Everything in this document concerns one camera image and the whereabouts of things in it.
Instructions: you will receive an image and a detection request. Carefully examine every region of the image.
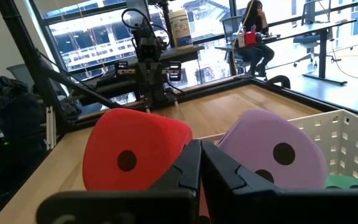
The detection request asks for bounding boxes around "large teal foam die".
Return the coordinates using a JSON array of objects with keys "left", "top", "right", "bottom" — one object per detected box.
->
[{"left": 324, "top": 174, "right": 358, "bottom": 190}]

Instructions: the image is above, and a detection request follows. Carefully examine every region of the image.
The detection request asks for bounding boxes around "white label strip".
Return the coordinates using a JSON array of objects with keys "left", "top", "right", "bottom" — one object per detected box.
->
[{"left": 45, "top": 105, "right": 57, "bottom": 151}]

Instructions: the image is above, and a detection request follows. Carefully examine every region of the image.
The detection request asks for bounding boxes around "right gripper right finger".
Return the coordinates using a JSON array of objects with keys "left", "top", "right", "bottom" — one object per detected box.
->
[{"left": 201, "top": 140, "right": 358, "bottom": 224}]

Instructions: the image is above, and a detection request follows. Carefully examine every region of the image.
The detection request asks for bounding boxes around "window with dark frame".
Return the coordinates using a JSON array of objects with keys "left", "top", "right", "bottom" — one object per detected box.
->
[{"left": 29, "top": 0, "right": 358, "bottom": 91}]

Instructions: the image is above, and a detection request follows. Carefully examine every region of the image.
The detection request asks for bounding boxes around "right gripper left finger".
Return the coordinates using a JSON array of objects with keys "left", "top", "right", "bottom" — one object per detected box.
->
[{"left": 35, "top": 139, "right": 202, "bottom": 224}]

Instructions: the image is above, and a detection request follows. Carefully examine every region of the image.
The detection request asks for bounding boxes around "office chair base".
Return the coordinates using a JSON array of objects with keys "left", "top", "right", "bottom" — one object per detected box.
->
[{"left": 292, "top": 0, "right": 343, "bottom": 68}]

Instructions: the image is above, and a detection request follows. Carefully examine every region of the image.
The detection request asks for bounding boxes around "long dark-legged desk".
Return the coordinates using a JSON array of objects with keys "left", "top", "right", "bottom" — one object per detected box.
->
[{"left": 214, "top": 18, "right": 358, "bottom": 86}]

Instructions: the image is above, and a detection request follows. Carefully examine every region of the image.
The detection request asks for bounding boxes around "grey mesh office chair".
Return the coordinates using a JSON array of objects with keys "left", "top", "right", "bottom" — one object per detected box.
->
[{"left": 221, "top": 15, "right": 252, "bottom": 75}]

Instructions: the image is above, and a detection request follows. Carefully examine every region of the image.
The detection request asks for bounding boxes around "red box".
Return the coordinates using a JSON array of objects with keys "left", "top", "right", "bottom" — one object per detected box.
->
[{"left": 237, "top": 30, "right": 258, "bottom": 48}]

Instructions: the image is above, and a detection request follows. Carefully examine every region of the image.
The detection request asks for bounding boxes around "large red foam die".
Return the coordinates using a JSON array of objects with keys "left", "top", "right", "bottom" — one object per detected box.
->
[{"left": 81, "top": 108, "right": 194, "bottom": 191}]

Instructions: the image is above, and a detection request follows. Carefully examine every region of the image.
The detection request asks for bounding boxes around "white canister with blue label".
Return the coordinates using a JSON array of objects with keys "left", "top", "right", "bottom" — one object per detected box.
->
[{"left": 168, "top": 9, "right": 194, "bottom": 49}]

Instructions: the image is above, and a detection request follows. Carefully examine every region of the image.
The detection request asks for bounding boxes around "white perforated bin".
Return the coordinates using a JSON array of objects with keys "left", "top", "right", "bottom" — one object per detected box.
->
[{"left": 197, "top": 108, "right": 358, "bottom": 187}]

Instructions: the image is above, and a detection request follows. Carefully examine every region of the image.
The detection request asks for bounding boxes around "large purple foam die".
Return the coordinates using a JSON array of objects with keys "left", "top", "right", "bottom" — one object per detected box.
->
[{"left": 218, "top": 108, "right": 328, "bottom": 190}]

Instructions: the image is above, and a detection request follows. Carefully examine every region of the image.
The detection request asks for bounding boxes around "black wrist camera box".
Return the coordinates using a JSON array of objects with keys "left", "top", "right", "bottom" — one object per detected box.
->
[{"left": 138, "top": 37, "right": 162, "bottom": 62}]

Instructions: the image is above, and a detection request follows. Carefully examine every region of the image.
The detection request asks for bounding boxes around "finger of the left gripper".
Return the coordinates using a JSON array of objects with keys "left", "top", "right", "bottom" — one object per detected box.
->
[
  {"left": 168, "top": 60, "right": 183, "bottom": 82},
  {"left": 114, "top": 60, "right": 129, "bottom": 77}
]

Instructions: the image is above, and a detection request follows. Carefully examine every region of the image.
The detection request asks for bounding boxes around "person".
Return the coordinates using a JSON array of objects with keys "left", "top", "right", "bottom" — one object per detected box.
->
[{"left": 237, "top": 0, "right": 275, "bottom": 78}]

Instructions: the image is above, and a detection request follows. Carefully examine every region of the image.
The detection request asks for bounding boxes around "black aluminium table frame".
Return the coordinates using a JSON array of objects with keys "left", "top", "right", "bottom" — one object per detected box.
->
[{"left": 0, "top": 0, "right": 358, "bottom": 133}]

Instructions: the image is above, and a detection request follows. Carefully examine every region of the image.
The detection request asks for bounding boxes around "grey chair backrest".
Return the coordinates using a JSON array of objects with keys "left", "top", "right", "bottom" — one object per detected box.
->
[{"left": 6, "top": 63, "right": 37, "bottom": 94}]

